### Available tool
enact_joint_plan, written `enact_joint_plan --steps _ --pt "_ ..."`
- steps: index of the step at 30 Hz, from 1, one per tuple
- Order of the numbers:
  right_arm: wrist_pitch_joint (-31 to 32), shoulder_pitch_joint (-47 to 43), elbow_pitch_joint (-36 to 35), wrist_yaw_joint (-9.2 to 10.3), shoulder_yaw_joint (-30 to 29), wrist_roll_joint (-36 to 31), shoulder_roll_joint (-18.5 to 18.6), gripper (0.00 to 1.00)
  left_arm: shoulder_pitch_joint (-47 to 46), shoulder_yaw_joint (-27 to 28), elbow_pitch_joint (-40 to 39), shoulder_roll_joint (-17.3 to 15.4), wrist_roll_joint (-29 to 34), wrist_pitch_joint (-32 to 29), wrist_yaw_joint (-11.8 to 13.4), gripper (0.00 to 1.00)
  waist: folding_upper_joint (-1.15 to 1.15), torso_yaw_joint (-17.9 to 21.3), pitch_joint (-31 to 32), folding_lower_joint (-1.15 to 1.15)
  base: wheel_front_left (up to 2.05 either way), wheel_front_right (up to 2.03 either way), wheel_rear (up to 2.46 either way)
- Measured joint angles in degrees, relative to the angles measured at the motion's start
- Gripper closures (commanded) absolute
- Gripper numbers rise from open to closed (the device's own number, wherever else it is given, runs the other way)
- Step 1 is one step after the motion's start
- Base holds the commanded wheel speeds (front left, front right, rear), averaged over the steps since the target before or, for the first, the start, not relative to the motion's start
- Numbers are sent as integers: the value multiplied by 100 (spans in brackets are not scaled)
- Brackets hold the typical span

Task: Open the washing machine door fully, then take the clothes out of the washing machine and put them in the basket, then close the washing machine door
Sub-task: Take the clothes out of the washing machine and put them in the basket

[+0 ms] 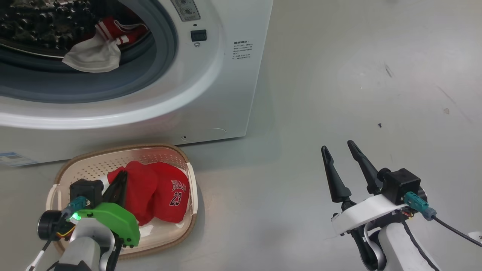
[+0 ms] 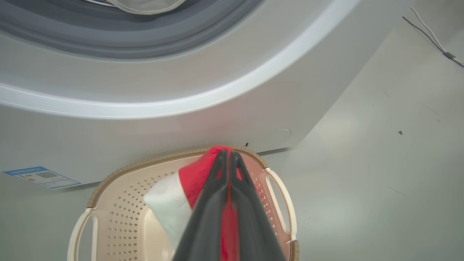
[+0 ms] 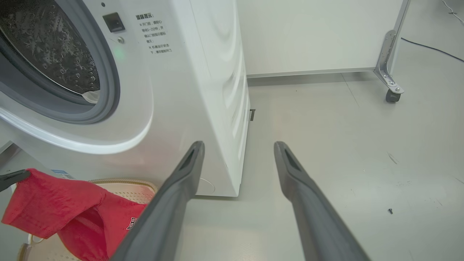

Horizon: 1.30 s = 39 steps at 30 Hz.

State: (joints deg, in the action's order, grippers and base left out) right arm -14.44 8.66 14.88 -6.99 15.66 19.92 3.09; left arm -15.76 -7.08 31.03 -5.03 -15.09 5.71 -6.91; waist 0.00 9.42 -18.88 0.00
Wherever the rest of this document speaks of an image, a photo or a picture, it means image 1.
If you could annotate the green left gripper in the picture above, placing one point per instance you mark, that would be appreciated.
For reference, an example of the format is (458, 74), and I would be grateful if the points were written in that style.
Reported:
(116, 220)

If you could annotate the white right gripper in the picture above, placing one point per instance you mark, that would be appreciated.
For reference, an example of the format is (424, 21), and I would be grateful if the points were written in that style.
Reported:
(365, 214)

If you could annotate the red Bulls 23 garment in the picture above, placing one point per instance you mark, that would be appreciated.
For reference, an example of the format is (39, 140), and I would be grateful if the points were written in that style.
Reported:
(158, 192)

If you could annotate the red and white striped garment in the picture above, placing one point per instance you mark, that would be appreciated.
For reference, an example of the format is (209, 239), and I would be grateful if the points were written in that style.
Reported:
(94, 56)

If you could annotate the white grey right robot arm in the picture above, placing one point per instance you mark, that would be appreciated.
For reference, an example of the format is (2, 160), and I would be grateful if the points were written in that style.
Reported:
(399, 248)

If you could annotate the cream perforated laundry basket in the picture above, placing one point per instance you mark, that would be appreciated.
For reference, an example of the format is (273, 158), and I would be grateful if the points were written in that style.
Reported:
(113, 162)

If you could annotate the white washing machine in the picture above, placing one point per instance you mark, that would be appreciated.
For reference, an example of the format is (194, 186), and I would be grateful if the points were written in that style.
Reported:
(211, 94)

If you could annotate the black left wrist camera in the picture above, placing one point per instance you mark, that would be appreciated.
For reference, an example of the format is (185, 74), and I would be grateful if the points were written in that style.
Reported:
(84, 192)

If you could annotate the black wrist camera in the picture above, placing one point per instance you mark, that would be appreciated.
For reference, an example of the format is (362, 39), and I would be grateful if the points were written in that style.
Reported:
(401, 184)
(84, 192)

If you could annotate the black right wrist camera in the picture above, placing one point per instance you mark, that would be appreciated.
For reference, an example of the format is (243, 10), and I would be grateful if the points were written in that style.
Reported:
(401, 184)

